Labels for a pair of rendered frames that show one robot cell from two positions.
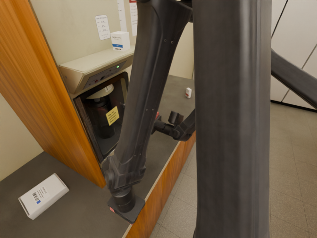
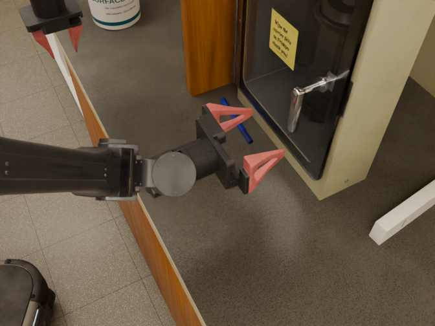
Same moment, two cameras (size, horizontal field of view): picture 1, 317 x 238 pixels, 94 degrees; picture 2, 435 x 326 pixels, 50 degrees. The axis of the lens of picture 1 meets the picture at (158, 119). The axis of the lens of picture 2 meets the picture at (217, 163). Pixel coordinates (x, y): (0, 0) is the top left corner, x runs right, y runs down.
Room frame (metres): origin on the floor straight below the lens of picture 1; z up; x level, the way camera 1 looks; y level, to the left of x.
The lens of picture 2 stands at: (0.86, -0.36, 1.68)
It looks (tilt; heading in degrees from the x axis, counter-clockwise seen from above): 52 degrees down; 123
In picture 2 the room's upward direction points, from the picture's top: straight up
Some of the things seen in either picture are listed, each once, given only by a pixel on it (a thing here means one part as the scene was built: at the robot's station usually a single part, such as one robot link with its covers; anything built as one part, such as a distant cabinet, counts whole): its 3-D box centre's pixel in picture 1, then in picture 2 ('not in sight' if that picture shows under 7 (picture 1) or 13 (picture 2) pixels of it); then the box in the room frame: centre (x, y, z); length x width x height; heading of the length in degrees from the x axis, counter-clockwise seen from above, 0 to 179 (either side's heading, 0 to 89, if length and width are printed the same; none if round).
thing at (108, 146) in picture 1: (113, 117); (285, 48); (0.60, 0.23, 1.19); 0.30 x 0.01 x 0.40; 151
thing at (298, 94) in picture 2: not in sight; (304, 105); (0.68, 0.15, 1.17); 0.05 x 0.03 x 0.10; 61
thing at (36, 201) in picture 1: (45, 194); not in sight; (0.32, 0.53, 0.96); 0.16 x 0.12 x 0.04; 143
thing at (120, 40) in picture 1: (120, 41); not in sight; (0.65, 0.15, 1.54); 0.05 x 0.05 x 0.06; 66
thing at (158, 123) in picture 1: (159, 126); (199, 158); (0.59, -0.01, 1.14); 0.10 x 0.07 x 0.07; 151
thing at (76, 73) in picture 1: (110, 67); not in sight; (0.58, 0.19, 1.46); 0.32 x 0.12 x 0.10; 151
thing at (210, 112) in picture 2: not in sight; (230, 127); (0.60, 0.07, 1.14); 0.09 x 0.07 x 0.07; 61
